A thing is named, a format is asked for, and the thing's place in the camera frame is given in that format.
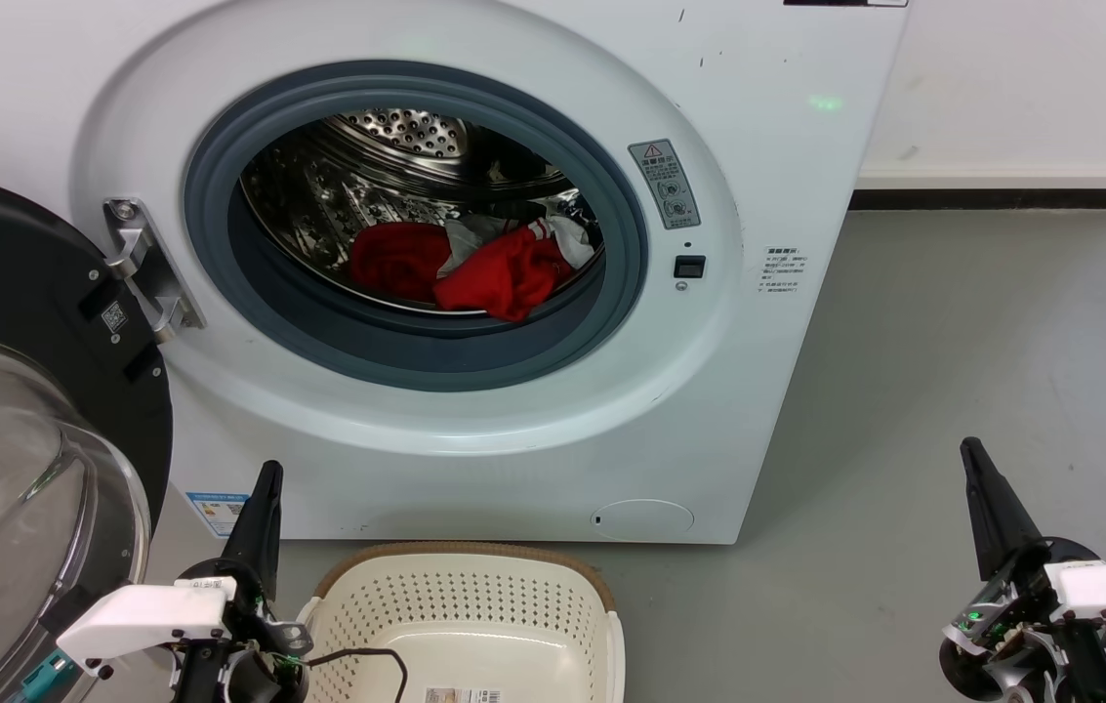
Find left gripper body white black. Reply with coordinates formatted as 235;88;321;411
57;558;268;677

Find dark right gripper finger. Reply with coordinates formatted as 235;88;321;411
961;437;1045;583

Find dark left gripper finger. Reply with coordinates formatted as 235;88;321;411
221;461;285;599

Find red and white clothes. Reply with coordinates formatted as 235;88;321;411
349;217;602;323

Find cream perforated laundry basket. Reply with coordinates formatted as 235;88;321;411
297;542;627;703

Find black washer door with glass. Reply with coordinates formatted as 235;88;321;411
0;168;173;703

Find stainless steel washing machine drum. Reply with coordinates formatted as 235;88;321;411
240;107;604;318

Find blue energy label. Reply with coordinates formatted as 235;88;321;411
185;491;251;538

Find grey rubber door gasket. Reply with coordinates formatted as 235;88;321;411
184;61;649;393

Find metal door hinge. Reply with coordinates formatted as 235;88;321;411
103;197;207;343

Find white front-load washing machine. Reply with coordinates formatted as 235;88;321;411
0;0;910;545

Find white and black baseboard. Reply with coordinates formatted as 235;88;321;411
850;161;1106;211

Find round white filter cover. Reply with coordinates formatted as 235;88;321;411
591;499;696;543

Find grey warning sticker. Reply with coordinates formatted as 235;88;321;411
628;139;702;231

